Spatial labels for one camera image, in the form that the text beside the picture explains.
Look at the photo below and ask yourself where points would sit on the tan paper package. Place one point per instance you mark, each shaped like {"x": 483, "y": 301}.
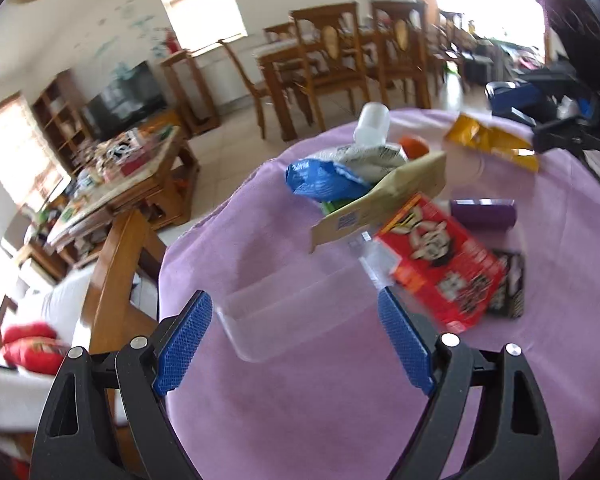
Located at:
{"x": 425, "y": 175}

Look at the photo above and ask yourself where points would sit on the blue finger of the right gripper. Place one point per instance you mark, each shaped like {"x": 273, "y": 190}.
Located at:
{"x": 505, "y": 95}

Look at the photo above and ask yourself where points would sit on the purple tablecloth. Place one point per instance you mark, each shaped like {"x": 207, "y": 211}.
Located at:
{"x": 297, "y": 378}

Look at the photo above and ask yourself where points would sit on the tall wooden plant stand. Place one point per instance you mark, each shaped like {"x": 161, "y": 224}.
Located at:
{"x": 191, "y": 93}

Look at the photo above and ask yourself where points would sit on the wooden dining chair front right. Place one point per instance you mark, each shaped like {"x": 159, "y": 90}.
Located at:
{"x": 400, "y": 38}

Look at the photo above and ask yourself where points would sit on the white paper roll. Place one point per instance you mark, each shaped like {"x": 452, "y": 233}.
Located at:
{"x": 373, "y": 125}

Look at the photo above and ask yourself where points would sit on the black white wrapper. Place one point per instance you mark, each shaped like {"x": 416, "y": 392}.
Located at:
{"x": 508, "y": 301}

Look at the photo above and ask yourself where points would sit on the wooden bookshelf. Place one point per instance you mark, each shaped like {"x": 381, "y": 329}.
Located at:
{"x": 58, "y": 110}

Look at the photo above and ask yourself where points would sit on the wooden coffee table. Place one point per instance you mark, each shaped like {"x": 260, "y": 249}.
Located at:
{"x": 161, "y": 190}

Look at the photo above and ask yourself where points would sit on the wooden side chair far right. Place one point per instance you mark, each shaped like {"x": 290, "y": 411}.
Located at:
{"x": 450, "y": 47}

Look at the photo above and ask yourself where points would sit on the red snack box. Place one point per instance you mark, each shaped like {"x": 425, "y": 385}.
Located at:
{"x": 440, "y": 264}

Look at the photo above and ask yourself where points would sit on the purple probiotics sachet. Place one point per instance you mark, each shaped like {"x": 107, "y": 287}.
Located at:
{"x": 484, "y": 213}

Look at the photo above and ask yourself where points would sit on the wooden dining chair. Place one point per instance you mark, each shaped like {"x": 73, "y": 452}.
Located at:
{"x": 400, "y": 38}
{"x": 329, "y": 43}

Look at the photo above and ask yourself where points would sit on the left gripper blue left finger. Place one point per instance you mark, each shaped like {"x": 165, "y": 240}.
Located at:
{"x": 76, "y": 438}

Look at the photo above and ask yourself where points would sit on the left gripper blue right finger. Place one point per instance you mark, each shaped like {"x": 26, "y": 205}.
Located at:
{"x": 512, "y": 437}

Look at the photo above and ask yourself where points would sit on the wooden dining table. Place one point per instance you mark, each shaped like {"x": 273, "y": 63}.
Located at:
{"x": 283, "y": 67}

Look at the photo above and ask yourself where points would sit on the wooden dining chair front left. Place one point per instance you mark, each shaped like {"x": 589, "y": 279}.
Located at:
{"x": 329, "y": 43}

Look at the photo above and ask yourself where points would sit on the red cushion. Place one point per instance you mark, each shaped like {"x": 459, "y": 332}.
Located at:
{"x": 35, "y": 346}

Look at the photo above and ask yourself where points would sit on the orange fruit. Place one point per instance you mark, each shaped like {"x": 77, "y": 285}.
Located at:
{"x": 414, "y": 147}

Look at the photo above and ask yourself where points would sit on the blue white snack bag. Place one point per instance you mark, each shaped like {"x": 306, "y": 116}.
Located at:
{"x": 346, "y": 172}

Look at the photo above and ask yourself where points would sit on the black flat television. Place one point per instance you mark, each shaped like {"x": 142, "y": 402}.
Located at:
{"x": 128, "y": 100}

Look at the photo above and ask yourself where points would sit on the wooden sofa armrest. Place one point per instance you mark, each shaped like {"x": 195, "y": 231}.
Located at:
{"x": 108, "y": 321}

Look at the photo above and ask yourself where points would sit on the gold foil snack bag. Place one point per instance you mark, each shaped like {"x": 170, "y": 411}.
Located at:
{"x": 468, "y": 132}

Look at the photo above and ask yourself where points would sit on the clear plastic container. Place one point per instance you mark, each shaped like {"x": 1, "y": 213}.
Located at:
{"x": 309, "y": 297}

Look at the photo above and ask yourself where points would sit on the red flower vase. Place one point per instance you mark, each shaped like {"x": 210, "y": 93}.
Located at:
{"x": 171, "y": 42}

